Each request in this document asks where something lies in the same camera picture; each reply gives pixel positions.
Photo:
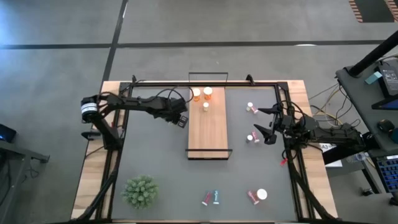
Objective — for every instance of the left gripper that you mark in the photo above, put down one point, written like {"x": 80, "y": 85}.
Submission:
{"x": 174, "y": 107}

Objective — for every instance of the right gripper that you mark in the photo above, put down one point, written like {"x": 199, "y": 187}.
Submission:
{"x": 283, "y": 124}

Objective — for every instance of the small pink pill bottle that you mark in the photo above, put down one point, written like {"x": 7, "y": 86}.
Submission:
{"x": 249, "y": 137}

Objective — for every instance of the orange pill bottle white cap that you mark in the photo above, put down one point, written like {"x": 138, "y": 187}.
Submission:
{"x": 196, "y": 93}
{"x": 261, "y": 194}
{"x": 207, "y": 92}

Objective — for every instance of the teal printed pill bottle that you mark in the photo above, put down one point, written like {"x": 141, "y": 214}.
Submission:
{"x": 216, "y": 197}

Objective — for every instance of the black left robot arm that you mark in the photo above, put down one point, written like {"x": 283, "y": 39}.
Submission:
{"x": 133, "y": 101}

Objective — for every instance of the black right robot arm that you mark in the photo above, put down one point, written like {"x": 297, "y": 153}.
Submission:
{"x": 335, "y": 133}

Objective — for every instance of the red tag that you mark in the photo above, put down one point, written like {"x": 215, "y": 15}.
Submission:
{"x": 283, "y": 161}

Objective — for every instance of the grey table mat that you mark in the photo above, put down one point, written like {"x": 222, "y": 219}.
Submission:
{"x": 174, "y": 174}

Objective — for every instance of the white paper sheet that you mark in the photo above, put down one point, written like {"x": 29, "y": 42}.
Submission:
{"x": 330, "y": 149}

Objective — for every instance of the artificial green potted plant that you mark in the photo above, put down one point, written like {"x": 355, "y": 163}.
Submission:
{"x": 140, "y": 192}

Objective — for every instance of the grey side desk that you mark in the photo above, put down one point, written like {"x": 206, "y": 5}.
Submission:
{"x": 357, "y": 102}

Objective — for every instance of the clear plastic bottle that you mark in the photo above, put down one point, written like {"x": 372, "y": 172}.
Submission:
{"x": 357, "y": 157}

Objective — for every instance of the small teal box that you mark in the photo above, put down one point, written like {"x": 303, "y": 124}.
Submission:
{"x": 373, "y": 77}

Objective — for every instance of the black computer mouse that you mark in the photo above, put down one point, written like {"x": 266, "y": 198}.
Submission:
{"x": 385, "y": 125}

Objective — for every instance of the dark tablet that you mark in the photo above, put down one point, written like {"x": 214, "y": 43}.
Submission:
{"x": 387, "y": 104}

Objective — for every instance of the black power adapter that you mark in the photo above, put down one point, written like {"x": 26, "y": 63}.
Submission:
{"x": 388, "y": 79}

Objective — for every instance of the backlit keyboard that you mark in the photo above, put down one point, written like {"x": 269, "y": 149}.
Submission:
{"x": 387, "y": 170}

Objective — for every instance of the hazard striped floor mat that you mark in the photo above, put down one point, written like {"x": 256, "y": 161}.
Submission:
{"x": 373, "y": 9}

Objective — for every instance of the black metal stand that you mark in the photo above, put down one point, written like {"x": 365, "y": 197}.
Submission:
{"x": 18, "y": 155}

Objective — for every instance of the dark device with blue light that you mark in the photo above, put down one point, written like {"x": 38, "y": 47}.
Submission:
{"x": 6, "y": 133}

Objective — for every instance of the black metal rig frame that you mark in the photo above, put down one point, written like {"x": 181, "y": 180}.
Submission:
{"x": 264, "y": 84}

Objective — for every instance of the black clamp bracket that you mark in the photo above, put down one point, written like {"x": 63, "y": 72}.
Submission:
{"x": 91, "y": 134}

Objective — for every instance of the black overhead camera pole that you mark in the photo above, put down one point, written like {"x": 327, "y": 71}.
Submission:
{"x": 373, "y": 54}

